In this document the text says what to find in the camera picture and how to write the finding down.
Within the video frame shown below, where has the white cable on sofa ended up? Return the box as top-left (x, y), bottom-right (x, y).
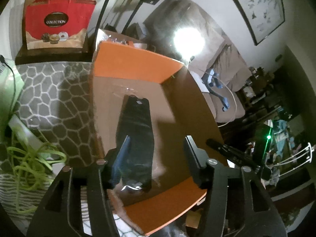
top-left (190, 67), bottom-right (238, 128)

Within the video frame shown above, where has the beige sofa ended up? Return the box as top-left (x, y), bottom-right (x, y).
top-left (144, 0), bottom-right (251, 124)

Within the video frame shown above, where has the white green power bank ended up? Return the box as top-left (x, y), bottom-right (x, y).
top-left (8, 115), bottom-right (43, 151)

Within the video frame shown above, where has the orange cardboard fruit box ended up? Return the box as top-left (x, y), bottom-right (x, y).
top-left (91, 41), bottom-right (227, 236)

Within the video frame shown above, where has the red collection gift bag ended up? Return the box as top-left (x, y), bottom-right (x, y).
top-left (24, 0), bottom-right (96, 50)

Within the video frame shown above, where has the black packaged item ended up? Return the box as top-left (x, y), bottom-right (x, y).
top-left (113, 95), bottom-right (154, 192)

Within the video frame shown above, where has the grey patterned blanket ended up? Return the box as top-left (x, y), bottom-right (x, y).
top-left (1, 63), bottom-right (136, 236)

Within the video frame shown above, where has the framed wall painting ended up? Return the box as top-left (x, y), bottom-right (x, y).
top-left (233, 0), bottom-right (285, 45)

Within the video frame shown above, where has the light green wipes pack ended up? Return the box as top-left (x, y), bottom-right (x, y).
top-left (0, 59), bottom-right (24, 143)

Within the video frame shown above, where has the blue cloth on sofa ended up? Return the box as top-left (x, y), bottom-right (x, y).
top-left (202, 68), bottom-right (230, 112)

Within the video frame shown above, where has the neon green cord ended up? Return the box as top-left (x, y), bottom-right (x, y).
top-left (6, 130), bottom-right (68, 215)

